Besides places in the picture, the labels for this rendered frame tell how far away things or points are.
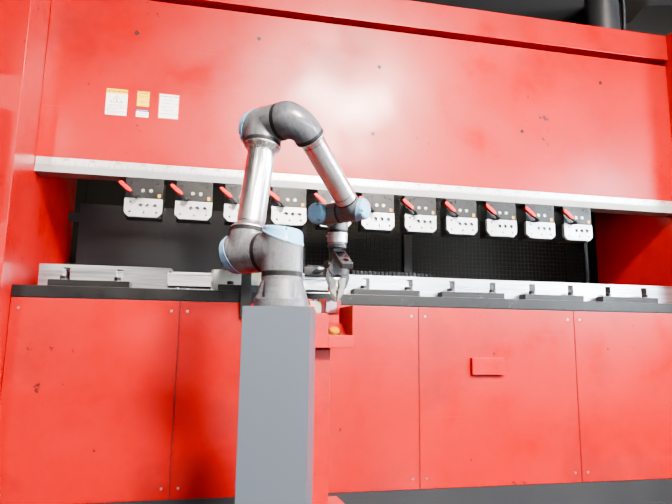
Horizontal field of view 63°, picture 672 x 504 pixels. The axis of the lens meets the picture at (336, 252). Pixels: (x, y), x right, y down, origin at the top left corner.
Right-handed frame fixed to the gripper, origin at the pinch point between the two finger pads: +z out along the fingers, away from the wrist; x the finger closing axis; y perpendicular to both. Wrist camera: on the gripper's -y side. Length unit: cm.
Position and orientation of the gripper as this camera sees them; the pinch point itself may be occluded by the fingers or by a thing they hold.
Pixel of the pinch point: (336, 298)
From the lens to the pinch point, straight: 203.2
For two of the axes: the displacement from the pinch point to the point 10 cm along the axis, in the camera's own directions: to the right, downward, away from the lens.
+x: -9.6, -0.6, -2.9
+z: -0.4, 10.0, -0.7
